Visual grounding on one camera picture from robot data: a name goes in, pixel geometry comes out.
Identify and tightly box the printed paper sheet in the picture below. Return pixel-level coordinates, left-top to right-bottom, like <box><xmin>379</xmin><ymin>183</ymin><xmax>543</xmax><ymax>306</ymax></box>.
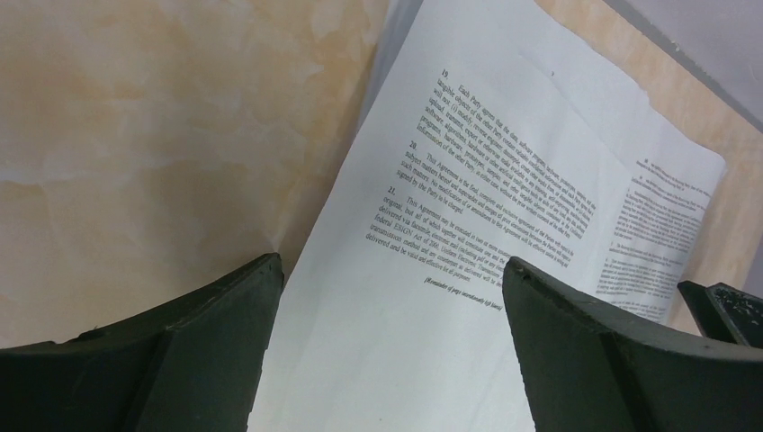
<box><xmin>248</xmin><ymin>1</ymin><xmax>661</xmax><ymax>431</ymax></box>
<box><xmin>523</xmin><ymin>51</ymin><xmax>726</xmax><ymax>324</ymax></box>

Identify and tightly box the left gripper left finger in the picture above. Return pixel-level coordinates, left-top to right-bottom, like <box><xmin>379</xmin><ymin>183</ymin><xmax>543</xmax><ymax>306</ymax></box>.
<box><xmin>1</xmin><ymin>253</ymin><xmax>284</xmax><ymax>431</ymax></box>

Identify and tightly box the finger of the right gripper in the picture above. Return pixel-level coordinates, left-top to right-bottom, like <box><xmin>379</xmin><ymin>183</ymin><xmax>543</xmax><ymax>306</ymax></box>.
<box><xmin>678</xmin><ymin>281</ymin><xmax>762</xmax><ymax>348</ymax></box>

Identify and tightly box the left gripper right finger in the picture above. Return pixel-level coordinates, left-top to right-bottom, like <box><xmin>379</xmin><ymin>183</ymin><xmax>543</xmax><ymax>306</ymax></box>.
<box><xmin>502</xmin><ymin>257</ymin><xmax>762</xmax><ymax>431</ymax></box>

